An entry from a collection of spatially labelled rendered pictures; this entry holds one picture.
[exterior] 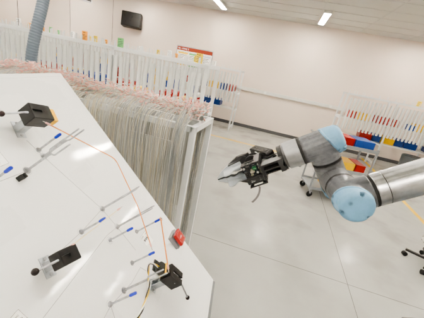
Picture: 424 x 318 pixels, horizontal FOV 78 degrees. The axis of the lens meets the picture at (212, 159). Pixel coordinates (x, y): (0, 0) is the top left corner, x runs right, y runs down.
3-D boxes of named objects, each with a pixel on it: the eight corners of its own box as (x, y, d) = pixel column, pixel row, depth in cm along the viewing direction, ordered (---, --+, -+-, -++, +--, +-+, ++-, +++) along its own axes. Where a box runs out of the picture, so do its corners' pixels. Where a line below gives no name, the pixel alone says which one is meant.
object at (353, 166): (343, 193, 480) (366, 137, 444) (356, 207, 433) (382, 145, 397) (291, 182, 480) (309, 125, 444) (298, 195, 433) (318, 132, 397)
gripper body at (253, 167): (237, 167, 71) (280, 151, 67) (240, 155, 79) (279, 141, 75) (248, 190, 73) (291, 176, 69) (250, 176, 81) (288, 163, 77)
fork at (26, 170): (32, 172, 64) (73, 143, 60) (26, 175, 62) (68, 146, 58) (26, 165, 63) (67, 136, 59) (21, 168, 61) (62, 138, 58)
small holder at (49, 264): (9, 271, 49) (35, 257, 47) (52, 253, 58) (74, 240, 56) (19, 294, 49) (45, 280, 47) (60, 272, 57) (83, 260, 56)
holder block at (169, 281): (171, 289, 79) (182, 285, 78) (159, 280, 76) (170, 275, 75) (172, 277, 82) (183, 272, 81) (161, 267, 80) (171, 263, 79)
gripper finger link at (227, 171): (210, 177, 76) (239, 166, 73) (214, 169, 81) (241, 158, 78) (215, 186, 77) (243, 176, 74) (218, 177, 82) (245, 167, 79)
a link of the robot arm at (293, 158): (293, 134, 74) (303, 159, 76) (277, 141, 75) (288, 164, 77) (296, 143, 67) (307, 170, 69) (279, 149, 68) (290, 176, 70)
